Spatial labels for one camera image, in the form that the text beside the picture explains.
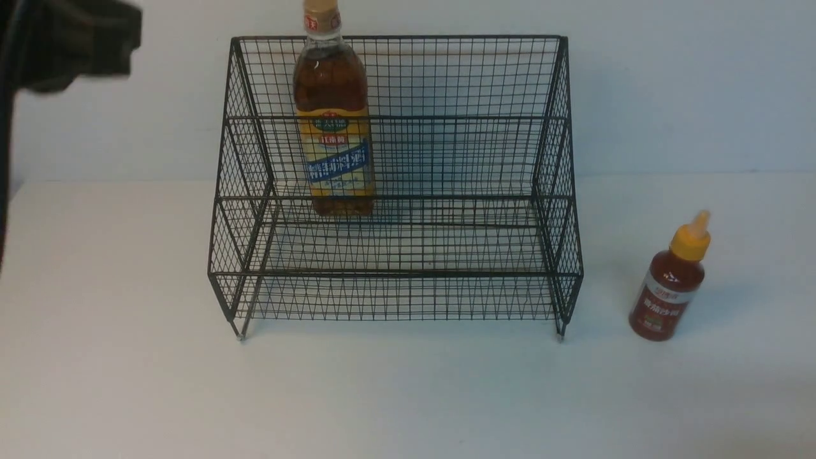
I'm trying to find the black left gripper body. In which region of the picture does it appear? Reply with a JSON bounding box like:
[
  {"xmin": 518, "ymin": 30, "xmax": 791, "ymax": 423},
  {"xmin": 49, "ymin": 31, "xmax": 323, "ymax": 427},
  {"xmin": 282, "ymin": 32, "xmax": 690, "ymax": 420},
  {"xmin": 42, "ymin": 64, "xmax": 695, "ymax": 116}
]
[{"xmin": 13, "ymin": 1, "xmax": 143, "ymax": 94}]

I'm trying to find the red ketchup bottle yellow cap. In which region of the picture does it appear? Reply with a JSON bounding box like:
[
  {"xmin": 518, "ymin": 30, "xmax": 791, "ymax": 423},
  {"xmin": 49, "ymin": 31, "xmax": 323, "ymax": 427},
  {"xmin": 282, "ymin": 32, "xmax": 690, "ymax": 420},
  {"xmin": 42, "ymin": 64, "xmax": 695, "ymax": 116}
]
[{"xmin": 629, "ymin": 210, "xmax": 711, "ymax": 342}]

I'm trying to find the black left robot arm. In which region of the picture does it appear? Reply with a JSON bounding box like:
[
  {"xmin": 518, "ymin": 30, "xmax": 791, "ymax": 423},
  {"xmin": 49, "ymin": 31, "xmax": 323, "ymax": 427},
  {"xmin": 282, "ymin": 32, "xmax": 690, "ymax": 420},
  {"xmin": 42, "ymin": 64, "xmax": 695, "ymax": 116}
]
[{"xmin": 1, "ymin": 1, "xmax": 143, "ymax": 241}]

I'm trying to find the black wire mesh shelf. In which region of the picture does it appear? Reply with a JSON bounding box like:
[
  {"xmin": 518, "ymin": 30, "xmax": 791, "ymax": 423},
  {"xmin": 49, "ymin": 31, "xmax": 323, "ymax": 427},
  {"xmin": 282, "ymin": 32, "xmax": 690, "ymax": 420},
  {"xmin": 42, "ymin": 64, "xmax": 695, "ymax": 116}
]
[{"xmin": 208, "ymin": 34, "xmax": 584, "ymax": 340}]

